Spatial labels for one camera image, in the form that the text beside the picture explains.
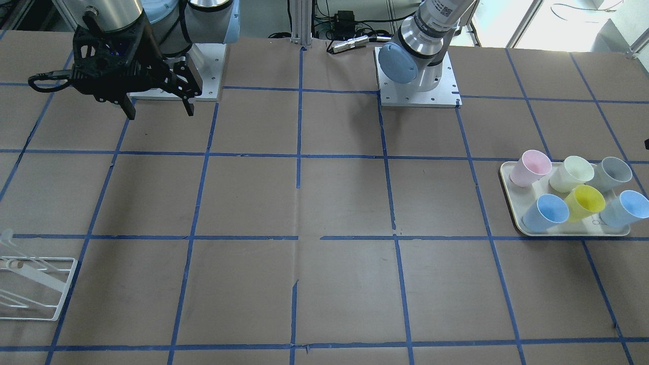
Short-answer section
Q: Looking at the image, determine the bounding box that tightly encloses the aluminium frame post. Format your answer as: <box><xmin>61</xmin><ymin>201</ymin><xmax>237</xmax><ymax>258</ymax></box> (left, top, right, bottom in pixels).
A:
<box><xmin>288</xmin><ymin>0</ymin><xmax>313</xmax><ymax>49</ymax></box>

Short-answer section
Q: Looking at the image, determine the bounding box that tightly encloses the cream plastic cup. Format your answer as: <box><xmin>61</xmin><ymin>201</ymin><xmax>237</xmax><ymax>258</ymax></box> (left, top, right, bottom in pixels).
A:
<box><xmin>549</xmin><ymin>155</ymin><xmax>594</xmax><ymax>193</ymax></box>

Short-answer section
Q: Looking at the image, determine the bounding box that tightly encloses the translucent white plastic cup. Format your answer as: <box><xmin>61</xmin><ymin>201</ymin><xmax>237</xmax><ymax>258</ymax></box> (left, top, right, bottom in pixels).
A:
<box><xmin>586</xmin><ymin>156</ymin><xmax>633</xmax><ymax>194</ymax></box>

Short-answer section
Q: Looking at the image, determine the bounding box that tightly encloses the yellow plastic cup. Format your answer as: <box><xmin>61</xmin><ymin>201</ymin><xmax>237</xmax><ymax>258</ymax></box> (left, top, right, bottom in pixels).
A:
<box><xmin>563</xmin><ymin>185</ymin><xmax>606</xmax><ymax>223</ymax></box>

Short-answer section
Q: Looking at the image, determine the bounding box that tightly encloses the cream plastic tray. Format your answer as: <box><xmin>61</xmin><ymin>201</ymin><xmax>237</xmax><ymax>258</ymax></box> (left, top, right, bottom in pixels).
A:
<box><xmin>499</xmin><ymin>161</ymin><xmax>631</xmax><ymax>237</ymax></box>

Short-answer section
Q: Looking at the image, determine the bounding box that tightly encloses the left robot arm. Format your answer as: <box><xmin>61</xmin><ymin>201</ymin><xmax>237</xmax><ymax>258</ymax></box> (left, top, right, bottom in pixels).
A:
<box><xmin>378</xmin><ymin>1</ymin><xmax>475</xmax><ymax>85</ymax></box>

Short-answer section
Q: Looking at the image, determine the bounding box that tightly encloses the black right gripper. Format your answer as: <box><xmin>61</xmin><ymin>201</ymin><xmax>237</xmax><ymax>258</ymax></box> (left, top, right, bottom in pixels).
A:
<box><xmin>71</xmin><ymin>12</ymin><xmax>202</xmax><ymax>121</ymax></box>

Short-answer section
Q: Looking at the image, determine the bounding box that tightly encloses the blue cup tray edge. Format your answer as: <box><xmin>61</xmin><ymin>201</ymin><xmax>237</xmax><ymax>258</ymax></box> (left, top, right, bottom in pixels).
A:
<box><xmin>600</xmin><ymin>190</ymin><xmax>648</xmax><ymax>227</ymax></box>

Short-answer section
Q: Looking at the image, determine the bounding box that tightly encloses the pink plastic cup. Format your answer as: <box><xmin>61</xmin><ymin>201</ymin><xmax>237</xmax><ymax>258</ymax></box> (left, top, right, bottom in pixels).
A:
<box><xmin>510</xmin><ymin>150</ymin><xmax>552</xmax><ymax>188</ymax></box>

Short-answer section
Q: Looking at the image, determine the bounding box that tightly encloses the silver metal cylinder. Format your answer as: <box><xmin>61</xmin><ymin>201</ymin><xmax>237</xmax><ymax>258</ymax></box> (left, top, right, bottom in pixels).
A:
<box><xmin>326</xmin><ymin>35</ymin><xmax>370</xmax><ymax>55</ymax></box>

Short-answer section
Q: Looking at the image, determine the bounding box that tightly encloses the blue cup front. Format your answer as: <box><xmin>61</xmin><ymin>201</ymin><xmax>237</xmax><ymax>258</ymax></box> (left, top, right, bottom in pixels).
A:
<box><xmin>522</xmin><ymin>194</ymin><xmax>570</xmax><ymax>233</ymax></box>

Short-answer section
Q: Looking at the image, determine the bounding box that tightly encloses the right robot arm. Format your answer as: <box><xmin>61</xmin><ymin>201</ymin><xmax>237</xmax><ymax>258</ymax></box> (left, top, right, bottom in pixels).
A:
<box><xmin>30</xmin><ymin>1</ymin><xmax>240</xmax><ymax>120</ymax></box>

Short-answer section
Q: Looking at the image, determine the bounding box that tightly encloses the white wire cup rack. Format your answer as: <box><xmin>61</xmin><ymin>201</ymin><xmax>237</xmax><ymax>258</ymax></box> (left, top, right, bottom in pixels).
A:
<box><xmin>1</xmin><ymin>229</ymin><xmax>78</xmax><ymax>321</ymax></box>

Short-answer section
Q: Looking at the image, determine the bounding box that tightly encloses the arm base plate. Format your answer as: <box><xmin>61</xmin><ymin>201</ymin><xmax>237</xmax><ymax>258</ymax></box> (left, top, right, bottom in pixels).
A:
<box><xmin>129</xmin><ymin>43</ymin><xmax>227</xmax><ymax>102</ymax></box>
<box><xmin>375</xmin><ymin>47</ymin><xmax>463</xmax><ymax>108</ymax></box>

